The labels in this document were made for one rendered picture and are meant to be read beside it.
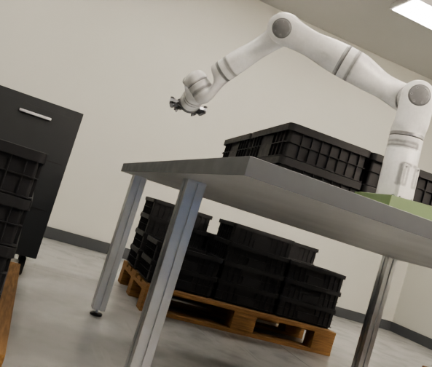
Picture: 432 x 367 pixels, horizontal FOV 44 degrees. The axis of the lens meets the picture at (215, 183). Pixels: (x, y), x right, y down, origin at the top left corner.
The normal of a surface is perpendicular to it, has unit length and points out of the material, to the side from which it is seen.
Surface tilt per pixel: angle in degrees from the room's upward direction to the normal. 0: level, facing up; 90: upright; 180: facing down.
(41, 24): 90
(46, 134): 90
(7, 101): 90
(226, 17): 90
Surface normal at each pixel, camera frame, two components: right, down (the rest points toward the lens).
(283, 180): 0.31, 0.03
